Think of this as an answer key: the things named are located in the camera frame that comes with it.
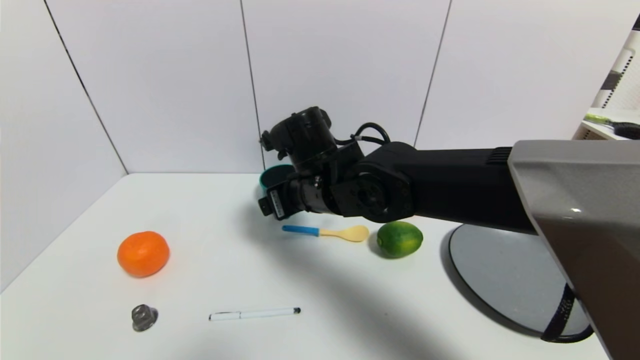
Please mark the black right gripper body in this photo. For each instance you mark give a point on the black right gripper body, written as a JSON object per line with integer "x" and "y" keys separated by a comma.
{"x": 276, "y": 203}

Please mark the white pen with black tip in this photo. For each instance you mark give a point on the white pen with black tip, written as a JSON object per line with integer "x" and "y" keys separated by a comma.
{"x": 250, "y": 314}

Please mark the gray plate with black rim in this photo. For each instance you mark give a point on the gray plate with black rim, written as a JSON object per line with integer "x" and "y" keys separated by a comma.
{"x": 505, "y": 275}

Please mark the green object on desk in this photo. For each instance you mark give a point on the green object on desk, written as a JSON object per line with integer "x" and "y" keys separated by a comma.
{"x": 597, "y": 119}

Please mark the green lime fruit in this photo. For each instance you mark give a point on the green lime fruit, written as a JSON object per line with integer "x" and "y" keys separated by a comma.
{"x": 400, "y": 239}

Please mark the orange mandarin fruit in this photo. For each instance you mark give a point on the orange mandarin fruit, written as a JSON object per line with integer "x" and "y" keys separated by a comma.
{"x": 143, "y": 254}

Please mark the gray metal nut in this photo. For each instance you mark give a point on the gray metal nut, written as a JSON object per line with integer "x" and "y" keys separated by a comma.
{"x": 143, "y": 317}

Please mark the white background desk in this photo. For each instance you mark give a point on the white background desk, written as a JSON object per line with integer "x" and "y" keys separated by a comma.
{"x": 597, "y": 131}

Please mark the black brush on desk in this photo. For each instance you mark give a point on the black brush on desk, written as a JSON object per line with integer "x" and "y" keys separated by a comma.
{"x": 627, "y": 131}

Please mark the white perforated panel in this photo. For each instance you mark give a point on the white perforated panel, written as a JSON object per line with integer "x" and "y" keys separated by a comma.
{"x": 625, "y": 85}

